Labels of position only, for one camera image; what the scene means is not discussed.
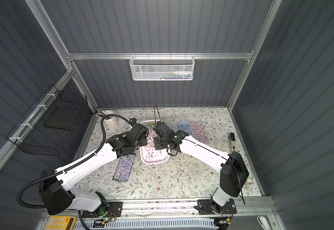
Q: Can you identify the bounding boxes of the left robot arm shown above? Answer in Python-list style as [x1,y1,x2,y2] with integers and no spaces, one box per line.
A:
[40,121,149,217]

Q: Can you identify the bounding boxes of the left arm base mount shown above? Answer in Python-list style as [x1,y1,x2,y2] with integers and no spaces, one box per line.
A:
[82,202,123,219]

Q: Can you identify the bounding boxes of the white wire wall basket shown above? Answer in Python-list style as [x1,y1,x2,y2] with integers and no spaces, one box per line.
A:
[129,57,195,81]

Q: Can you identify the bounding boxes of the pink 3D sticker sheet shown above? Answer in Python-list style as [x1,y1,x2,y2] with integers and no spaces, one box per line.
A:
[140,126,167,164]
[190,121,210,144]

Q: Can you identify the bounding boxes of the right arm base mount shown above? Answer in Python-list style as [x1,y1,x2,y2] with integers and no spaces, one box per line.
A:
[194,198,237,215]

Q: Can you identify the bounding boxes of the black corrugated cable hose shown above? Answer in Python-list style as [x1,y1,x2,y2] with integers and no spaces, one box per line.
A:
[16,114,133,209]

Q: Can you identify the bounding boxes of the black wire wall basket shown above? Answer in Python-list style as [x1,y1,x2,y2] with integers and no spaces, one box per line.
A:
[7,88,88,157]

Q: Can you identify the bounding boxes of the white object bottom right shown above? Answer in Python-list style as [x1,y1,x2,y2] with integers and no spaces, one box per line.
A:
[257,216,271,230]

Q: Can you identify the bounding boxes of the yellow calculator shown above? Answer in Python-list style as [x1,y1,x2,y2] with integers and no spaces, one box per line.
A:
[44,216,77,230]

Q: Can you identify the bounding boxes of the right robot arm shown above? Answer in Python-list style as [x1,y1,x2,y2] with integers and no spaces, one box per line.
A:
[153,121,249,209]

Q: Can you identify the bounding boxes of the white slotted cable duct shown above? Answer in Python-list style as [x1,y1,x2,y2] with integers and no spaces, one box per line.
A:
[87,218,219,230]

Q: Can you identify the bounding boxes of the cream metal pen bucket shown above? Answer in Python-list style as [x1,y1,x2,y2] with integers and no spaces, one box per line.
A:
[103,110,119,129]

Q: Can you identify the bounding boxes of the purple sticker sheet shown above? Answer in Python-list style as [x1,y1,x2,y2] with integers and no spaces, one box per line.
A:
[112,154,135,182]

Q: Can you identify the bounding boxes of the items in white basket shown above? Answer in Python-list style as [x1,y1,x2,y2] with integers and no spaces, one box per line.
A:
[151,71,193,80]

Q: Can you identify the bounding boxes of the light blue sticker sheet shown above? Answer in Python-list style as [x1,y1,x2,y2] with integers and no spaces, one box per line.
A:
[169,124,178,132]

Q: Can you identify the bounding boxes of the white plastic storage tray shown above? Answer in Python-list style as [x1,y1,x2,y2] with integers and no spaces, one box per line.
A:
[139,120,170,165]

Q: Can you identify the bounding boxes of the black white handheld device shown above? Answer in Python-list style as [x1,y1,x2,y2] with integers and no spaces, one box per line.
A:
[228,132,236,153]

